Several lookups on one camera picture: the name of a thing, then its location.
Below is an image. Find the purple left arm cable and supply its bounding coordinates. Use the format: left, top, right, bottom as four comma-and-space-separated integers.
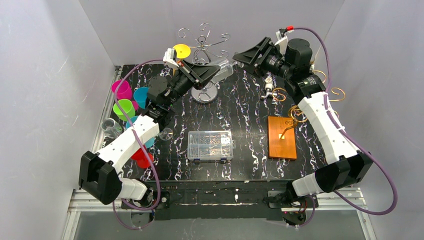
112, 59, 167, 231

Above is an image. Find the gold wire glass rack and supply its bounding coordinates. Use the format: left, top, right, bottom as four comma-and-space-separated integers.
271, 87, 346, 140

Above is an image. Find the pink plastic wine glass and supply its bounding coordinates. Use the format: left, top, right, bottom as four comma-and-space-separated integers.
111, 80, 139, 111

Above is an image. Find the silver wire glass rack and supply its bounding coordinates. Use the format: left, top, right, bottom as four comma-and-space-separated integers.
190, 22, 231, 104

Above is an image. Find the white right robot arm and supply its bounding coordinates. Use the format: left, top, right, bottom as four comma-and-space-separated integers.
233, 26, 373, 204

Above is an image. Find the yellow plastic wine glass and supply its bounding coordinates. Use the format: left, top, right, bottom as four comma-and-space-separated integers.
173, 43, 191, 59

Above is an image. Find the blue plastic wine glass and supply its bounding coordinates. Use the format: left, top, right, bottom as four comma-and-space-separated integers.
125, 115, 156, 150
133, 87, 149, 109

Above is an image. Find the small silver metal fixture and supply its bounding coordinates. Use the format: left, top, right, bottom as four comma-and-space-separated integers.
260, 76, 274, 100

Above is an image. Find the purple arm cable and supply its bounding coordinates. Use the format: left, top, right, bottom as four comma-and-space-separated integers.
291, 26, 398, 228
112, 59, 167, 231

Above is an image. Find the orange wooden rack base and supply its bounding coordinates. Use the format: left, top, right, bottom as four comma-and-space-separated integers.
267, 116, 297, 160

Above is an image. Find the clear plastic screw box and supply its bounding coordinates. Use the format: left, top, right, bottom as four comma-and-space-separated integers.
187, 130, 234, 162

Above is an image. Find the clear glass wine glass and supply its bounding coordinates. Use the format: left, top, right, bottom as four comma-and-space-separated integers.
100, 118, 123, 139
158, 127, 174, 141

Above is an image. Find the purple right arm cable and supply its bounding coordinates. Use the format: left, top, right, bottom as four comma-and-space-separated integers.
291, 26, 398, 228

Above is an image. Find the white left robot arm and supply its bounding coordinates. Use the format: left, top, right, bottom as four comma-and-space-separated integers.
78, 48, 220, 205

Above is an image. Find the green plastic wine glass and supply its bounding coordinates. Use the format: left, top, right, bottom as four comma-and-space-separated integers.
112, 99, 136, 122

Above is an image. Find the red plastic wine glass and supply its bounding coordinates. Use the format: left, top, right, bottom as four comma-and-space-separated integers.
130, 148, 154, 169

